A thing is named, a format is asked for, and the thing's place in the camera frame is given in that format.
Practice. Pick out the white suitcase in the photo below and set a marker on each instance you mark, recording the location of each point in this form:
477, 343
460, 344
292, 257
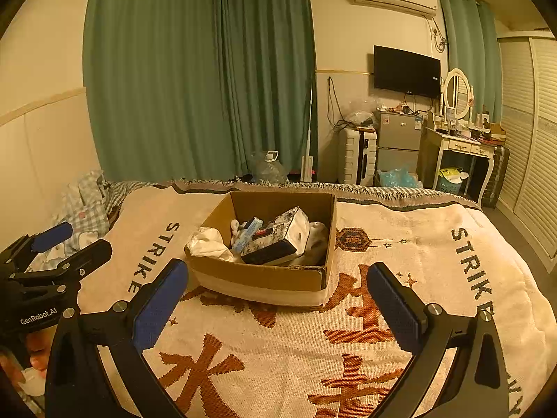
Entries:
357, 156

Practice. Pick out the white upright mop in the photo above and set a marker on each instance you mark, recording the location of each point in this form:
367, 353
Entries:
308, 167

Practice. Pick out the large clear water bottle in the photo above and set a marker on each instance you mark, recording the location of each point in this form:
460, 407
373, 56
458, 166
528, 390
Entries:
269, 169

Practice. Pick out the white louvered wardrobe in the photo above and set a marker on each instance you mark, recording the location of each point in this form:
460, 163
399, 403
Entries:
531, 139

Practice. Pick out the small photo frame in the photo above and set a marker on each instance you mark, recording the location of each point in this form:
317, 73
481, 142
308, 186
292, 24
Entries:
450, 112

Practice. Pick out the floral print tissue pack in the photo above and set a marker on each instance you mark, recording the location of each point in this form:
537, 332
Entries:
278, 239

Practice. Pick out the blue checked quilt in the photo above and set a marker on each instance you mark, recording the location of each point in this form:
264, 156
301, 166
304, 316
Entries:
82, 213

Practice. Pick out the oval white vanity mirror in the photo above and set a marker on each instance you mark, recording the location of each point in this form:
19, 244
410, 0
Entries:
457, 91

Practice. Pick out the blue plastic bag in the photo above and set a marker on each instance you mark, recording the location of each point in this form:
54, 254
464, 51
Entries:
398, 178

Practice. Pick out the wide green curtain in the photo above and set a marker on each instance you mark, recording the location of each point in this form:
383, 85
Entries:
152, 74

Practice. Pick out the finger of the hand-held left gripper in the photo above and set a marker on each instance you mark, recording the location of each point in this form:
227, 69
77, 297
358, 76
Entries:
51, 234
87, 257

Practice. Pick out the person's left hand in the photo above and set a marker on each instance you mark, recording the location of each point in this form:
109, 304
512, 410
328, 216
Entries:
40, 357

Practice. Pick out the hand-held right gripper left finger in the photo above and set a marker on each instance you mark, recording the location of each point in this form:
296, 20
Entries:
159, 302

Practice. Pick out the brown cardboard box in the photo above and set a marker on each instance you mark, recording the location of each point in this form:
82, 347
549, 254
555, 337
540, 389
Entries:
261, 276

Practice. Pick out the narrow green curtain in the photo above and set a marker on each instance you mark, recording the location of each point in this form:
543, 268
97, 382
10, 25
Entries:
468, 48

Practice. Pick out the black wall television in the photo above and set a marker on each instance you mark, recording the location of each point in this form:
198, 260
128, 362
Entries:
407, 72

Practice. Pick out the cream printed blanket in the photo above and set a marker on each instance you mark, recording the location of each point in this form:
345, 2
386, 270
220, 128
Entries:
391, 248

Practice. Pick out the bin with yellow bag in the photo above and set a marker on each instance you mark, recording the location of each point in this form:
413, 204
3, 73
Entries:
451, 179

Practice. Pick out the clear plastic bag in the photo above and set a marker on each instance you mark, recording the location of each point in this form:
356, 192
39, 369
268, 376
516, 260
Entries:
359, 115

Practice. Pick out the grey mini fridge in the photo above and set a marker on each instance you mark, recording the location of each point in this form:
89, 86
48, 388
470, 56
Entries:
398, 143

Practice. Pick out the white fluffy sock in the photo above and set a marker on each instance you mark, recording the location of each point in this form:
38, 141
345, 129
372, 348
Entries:
209, 244

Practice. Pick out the small blue packet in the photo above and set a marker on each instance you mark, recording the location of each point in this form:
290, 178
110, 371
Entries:
248, 233

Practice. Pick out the white dressing table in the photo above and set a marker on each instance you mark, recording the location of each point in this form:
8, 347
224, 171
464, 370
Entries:
461, 143

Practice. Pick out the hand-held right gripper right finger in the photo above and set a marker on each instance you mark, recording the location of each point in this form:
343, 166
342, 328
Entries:
394, 309

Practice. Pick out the dark suitcase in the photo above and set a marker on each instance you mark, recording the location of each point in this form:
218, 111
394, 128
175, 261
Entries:
498, 174

